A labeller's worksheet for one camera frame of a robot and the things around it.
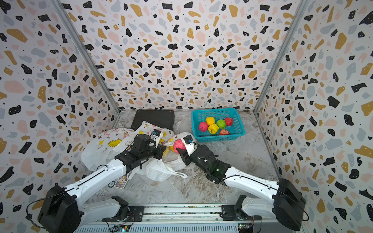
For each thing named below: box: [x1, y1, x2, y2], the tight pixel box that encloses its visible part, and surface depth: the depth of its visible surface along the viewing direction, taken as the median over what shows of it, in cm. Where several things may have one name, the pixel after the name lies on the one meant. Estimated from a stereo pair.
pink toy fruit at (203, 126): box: [198, 121, 209, 133], surface depth 106 cm
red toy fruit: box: [224, 116, 234, 127], surface depth 111 cm
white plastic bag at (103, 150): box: [81, 128, 138, 171], surface depth 91 cm
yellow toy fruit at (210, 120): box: [205, 116, 216, 126], surface depth 111 cm
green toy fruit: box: [216, 118, 226, 130], surface depth 109 cm
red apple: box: [219, 129, 230, 136], surface depth 105 cm
